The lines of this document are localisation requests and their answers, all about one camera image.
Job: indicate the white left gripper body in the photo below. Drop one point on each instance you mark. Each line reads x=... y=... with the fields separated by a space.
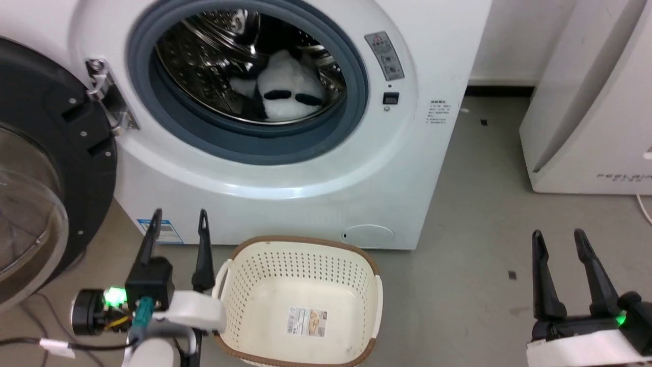
x=196 y=311

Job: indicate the black round washer door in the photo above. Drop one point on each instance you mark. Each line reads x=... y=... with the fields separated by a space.
x=46 y=102

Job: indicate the grey warning sticker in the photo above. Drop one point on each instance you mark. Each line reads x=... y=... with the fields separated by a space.
x=385 y=56

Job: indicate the grey rubber door seal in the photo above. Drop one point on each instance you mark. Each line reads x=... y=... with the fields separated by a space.
x=204 y=140

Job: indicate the blue energy label sticker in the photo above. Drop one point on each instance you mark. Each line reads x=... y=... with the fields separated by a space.
x=170 y=235

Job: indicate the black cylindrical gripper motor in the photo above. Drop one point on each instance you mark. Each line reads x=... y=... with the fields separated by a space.
x=87 y=312

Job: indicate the cream perforated laundry basket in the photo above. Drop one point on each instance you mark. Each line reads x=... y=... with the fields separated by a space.
x=265 y=285

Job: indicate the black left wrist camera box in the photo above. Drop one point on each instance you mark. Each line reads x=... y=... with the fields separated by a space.
x=150 y=283

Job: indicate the paper product label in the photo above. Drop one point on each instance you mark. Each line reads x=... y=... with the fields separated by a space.
x=307 y=322

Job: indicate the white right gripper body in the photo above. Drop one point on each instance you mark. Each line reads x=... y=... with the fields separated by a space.
x=580 y=349

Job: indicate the steel washer drum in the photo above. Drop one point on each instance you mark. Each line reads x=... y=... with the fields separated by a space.
x=204 y=66

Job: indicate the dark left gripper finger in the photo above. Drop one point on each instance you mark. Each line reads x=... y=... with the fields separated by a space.
x=152 y=237
x=204 y=255

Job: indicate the white floor appliance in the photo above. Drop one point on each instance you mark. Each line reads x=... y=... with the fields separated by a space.
x=601 y=102

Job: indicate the black door latch socket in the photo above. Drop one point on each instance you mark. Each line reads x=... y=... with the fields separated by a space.
x=390 y=98

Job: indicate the white front-load washing machine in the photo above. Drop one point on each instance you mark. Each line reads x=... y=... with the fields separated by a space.
x=356 y=178

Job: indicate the metal door hinge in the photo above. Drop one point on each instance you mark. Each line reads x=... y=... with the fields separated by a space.
x=98 y=76

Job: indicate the round drain filter cover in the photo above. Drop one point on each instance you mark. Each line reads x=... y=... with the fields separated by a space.
x=369 y=236

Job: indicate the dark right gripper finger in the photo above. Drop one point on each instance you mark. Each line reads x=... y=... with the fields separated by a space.
x=545 y=285
x=598 y=285

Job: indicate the black and white panda plush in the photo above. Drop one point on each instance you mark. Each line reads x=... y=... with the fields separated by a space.
x=288 y=81

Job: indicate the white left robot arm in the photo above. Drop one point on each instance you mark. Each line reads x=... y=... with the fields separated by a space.
x=150 y=354

